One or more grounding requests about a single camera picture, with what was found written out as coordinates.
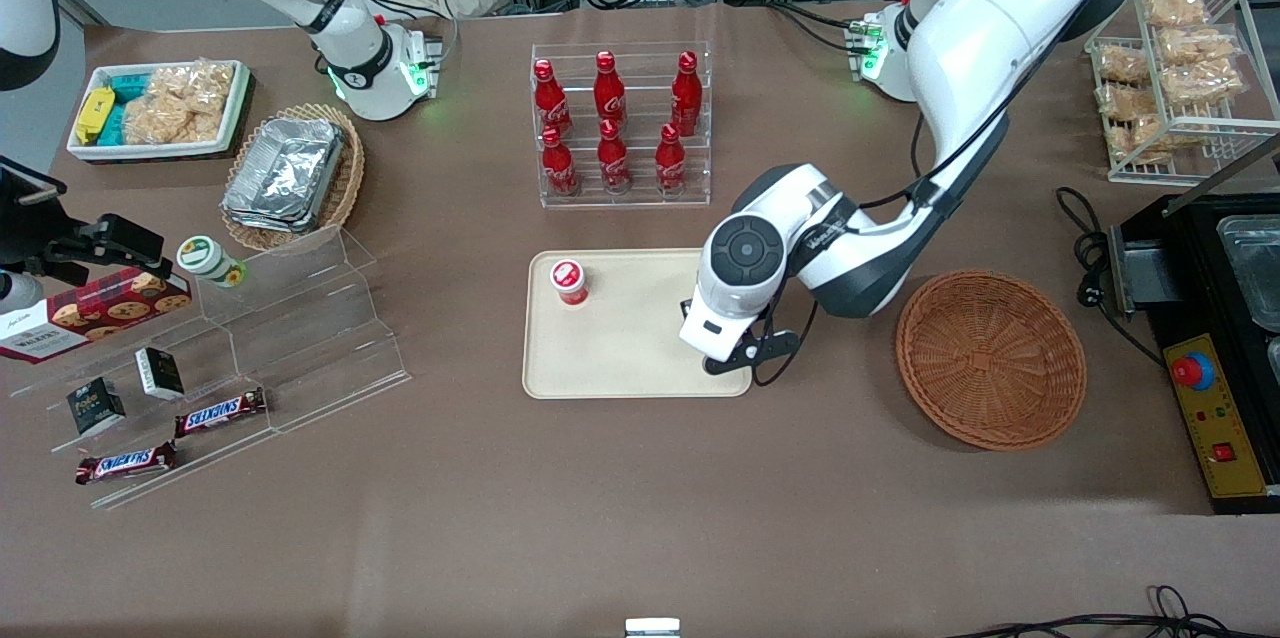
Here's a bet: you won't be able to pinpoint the white rectangular snack bin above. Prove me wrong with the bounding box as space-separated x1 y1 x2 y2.
67 60 253 162

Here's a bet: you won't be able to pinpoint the small black box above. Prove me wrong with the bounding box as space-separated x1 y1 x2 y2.
135 347 186 401
67 377 127 437

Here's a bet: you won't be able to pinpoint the clear acrylic stepped shelf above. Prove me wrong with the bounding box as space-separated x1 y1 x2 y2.
10 226 413 511

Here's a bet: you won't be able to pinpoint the oval wicker basket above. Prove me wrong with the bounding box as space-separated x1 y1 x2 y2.
220 103 366 254

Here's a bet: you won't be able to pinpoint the black sealing machine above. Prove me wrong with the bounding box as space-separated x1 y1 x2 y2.
1108 188 1280 516

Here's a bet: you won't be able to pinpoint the Snickers chocolate bar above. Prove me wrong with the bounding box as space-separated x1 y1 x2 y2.
76 441 179 486
175 388 268 439

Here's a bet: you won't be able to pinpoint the green lid yogurt cup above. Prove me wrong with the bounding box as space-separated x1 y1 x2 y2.
176 235 248 289

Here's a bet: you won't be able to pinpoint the stack of foil containers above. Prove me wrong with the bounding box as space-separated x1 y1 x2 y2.
222 116 348 234

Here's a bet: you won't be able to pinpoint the black power cable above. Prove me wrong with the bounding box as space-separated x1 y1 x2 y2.
1057 186 1166 367

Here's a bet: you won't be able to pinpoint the yellow snack packet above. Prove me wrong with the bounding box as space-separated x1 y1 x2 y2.
78 86 116 144

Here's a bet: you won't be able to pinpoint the clear acrylic bottle rack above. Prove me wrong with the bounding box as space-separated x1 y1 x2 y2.
530 42 713 210

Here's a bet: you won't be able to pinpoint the red cola bottle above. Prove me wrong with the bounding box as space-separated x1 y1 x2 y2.
533 59 574 139
655 123 689 194
541 125 579 197
671 50 704 137
594 50 627 124
597 118 633 194

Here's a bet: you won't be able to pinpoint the red lid yogurt cup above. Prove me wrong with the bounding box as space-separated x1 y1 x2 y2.
549 259 589 307

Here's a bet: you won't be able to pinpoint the black floor cables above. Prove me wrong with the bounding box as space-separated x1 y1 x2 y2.
945 585 1280 638

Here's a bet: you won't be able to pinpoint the red tartan cookie box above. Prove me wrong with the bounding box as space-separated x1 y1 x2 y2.
0 266 193 365

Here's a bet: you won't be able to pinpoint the beige plastic tray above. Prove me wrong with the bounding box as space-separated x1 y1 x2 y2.
522 247 753 400

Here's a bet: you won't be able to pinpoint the white wire rack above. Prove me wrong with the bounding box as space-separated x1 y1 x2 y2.
1085 0 1280 187

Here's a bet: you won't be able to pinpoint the round wicker basket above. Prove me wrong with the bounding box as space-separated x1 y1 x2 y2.
895 269 1088 452

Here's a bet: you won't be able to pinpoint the steel machine pan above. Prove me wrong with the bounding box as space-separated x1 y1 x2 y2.
1216 215 1280 334

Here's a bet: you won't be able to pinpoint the yellow control panel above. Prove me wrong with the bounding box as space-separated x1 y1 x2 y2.
1163 333 1269 501

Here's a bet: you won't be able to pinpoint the clear bag of crackers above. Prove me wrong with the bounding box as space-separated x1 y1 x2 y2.
122 61 236 147

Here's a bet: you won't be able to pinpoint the bagged fried snack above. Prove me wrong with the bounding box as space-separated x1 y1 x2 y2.
1158 26 1239 65
1098 83 1161 121
1095 46 1151 85
1105 116 1167 165
1140 0 1209 27
1160 58 1247 105

